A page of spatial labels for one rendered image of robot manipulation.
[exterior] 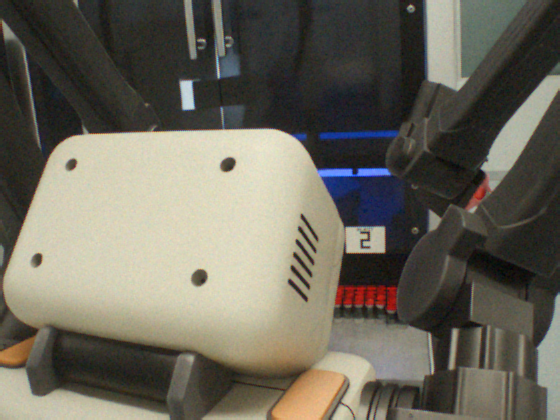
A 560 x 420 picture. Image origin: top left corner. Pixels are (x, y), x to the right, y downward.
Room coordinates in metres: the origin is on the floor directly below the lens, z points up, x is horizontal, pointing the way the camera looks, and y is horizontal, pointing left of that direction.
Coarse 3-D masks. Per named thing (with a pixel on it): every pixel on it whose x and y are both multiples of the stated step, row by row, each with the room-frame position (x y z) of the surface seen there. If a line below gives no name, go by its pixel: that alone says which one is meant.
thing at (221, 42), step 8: (216, 0) 1.13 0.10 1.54; (216, 8) 1.13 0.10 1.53; (216, 16) 1.13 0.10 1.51; (216, 24) 1.13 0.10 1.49; (216, 32) 1.14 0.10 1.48; (224, 32) 1.14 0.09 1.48; (216, 40) 1.14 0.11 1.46; (224, 40) 1.14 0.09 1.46; (232, 40) 1.19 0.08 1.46; (224, 48) 1.14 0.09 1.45; (224, 56) 1.14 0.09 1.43
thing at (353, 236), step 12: (348, 228) 1.14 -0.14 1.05; (360, 228) 1.14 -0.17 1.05; (372, 228) 1.13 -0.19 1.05; (384, 228) 1.13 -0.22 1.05; (348, 240) 1.14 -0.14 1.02; (372, 240) 1.13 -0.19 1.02; (348, 252) 1.14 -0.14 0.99; (360, 252) 1.14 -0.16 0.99; (372, 252) 1.13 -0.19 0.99; (384, 252) 1.13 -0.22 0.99
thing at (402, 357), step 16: (336, 336) 0.97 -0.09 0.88; (352, 336) 0.96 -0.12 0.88; (368, 336) 0.96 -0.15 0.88; (384, 336) 0.95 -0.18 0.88; (400, 336) 0.95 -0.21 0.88; (416, 336) 0.94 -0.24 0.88; (352, 352) 0.90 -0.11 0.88; (368, 352) 0.90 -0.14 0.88; (384, 352) 0.89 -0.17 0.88; (400, 352) 0.89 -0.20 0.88; (416, 352) 0.88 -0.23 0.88; (384, 368) 0.84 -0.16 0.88; (400, 368) 0.84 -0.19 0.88; (416, 368) 0.83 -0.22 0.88; (432, 368) 0.78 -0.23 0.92; (384, 384) 0.76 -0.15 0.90; (400, 384) 0.75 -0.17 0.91; (416, 384) 0.75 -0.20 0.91
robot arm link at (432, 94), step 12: (432, 84) 0.68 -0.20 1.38; (420, 96) 0.68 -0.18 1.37; (432, 96) 0.67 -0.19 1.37; (444, 96) 0.65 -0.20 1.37; (420, 108) 0.67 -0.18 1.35; (432, 108) 0.65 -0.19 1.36; (408, 120) 0.68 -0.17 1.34; (420, 120) 0.65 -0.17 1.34; (396, 144) 0.62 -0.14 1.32; (408, 144) 0.60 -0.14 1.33; (396, 156) 0.60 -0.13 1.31; (408, 156) 0.59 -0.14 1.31
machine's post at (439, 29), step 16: (432, 0) 1.11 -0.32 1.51; (448, 0) 1.10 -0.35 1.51; (432, 16) 1.11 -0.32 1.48; (448, 16) 1.10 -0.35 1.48; (432, 32) 1.11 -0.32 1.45; (448, 32) 1.10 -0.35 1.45; (432, 48) 1.11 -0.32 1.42; (448, 48) 1.10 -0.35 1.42; (432, 64) 1.11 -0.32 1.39; (448, 64) 1.10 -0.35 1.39; (432, 80) 1.11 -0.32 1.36; (448, 80) 1.10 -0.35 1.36; (432, 224) 1.11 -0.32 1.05
